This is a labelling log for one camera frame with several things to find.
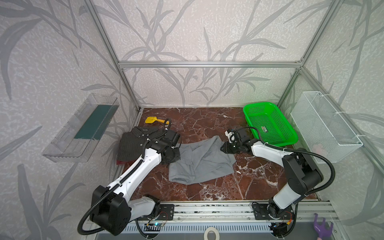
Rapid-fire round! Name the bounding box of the pink item in wire basket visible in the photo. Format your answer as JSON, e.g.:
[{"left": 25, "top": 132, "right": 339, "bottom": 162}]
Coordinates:
[{"left": 311, "top": 144, "right": 328, "bottom": 157}]

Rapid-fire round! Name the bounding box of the green plastic basket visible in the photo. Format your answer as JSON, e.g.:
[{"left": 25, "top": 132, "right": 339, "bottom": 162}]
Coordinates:
[{"left": 243, "top": 102, "right": 299, "bottom": 147}]

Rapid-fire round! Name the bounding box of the white tape roll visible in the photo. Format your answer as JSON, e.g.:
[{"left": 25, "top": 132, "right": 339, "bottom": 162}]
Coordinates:
[{"left": 204, "top": 227, "right": 220, "bottom": 240}]

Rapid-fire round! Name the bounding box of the clear acrylic wall shelf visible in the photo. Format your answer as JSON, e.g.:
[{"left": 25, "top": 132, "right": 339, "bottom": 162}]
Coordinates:
[{"left": 42, "top": 94, "right": 120, "bottom": 163}]

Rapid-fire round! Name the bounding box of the light grey long sleeve shirt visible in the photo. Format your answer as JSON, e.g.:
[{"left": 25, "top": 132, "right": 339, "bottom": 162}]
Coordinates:
[{"left": 169, "top": 136, "right": 236, "bottom": 185}]

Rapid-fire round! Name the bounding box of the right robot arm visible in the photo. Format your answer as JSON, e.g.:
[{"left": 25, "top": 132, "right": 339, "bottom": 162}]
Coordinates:
[{"left": 221, "top": 127, "right": 336, "bottom": 220}]

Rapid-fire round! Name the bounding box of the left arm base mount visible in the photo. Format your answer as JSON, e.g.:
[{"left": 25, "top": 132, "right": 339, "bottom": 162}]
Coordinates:
[{"left": 144, "top": 204, "right": 175, "bottom": 232}]

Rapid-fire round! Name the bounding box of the purple plastic toy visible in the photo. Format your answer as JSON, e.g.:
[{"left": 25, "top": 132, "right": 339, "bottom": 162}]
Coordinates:
[{"left": 313, "top": 214, "right": 334, "bottom": 240}]

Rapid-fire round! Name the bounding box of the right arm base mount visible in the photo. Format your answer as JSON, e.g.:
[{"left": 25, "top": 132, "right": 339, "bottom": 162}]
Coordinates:
[{"left": 251, "top": 202, "right": 293, "bottom": 238}]

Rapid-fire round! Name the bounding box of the dark striped folded shirt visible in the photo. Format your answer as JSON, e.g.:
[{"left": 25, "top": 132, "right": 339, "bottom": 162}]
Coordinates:
[{"left": 117, "top": 127, "right": 162, "bottom": 165}]

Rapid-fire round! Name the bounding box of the white wire mesh basket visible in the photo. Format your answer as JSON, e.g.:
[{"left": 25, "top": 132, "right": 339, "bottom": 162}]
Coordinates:
[{"left": 291, "top": 91, "right": 363, "bottom": 163}]

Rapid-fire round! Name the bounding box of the basket barcode sticker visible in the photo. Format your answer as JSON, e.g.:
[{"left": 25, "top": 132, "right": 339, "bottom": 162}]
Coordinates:
[{"left": 262, "top": 126, "right": 269, "bottom": 133}]

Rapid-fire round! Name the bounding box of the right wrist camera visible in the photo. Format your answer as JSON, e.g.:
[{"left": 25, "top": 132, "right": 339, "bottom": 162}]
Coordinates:
[{"left": 225, "top": 129, "right": 238, "bottom": 143}]

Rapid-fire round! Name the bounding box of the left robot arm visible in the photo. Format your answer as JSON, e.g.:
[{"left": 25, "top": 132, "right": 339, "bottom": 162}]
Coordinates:
[{"left": 77, "top": 118, "right": 181, "bottom": 236}]

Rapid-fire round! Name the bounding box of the yellow toy hammer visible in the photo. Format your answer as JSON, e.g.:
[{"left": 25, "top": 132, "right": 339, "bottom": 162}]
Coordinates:
[{"left": 145, "top": 117, "right": 165, "bottom": 124}]

